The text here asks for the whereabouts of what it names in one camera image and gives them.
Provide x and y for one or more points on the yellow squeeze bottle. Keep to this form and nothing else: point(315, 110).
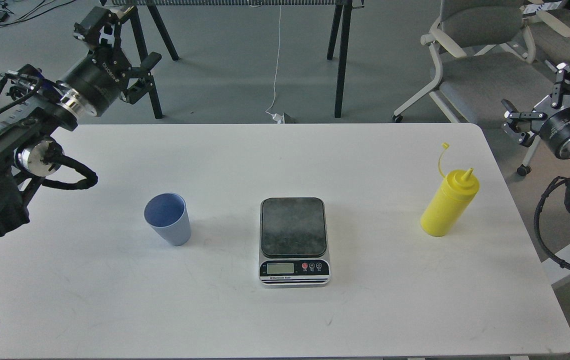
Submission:
point(456, 191)

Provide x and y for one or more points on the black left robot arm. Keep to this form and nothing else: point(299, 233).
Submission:
point(32, 107)

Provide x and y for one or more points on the blue ribbed plastic cup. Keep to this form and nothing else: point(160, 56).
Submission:
point(168, 216)

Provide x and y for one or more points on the black legged background table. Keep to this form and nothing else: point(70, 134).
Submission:
point(256, 39)

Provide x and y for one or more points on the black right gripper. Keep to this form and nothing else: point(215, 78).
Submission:
point(552, 114)

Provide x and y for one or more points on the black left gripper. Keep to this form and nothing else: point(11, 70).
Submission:
point(106, 72)

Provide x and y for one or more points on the digital kitchen scale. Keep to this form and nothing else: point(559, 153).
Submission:
point(293, 243)

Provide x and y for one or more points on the grey office chair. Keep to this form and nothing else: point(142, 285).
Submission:
point(549, 22)
point(482, 53)

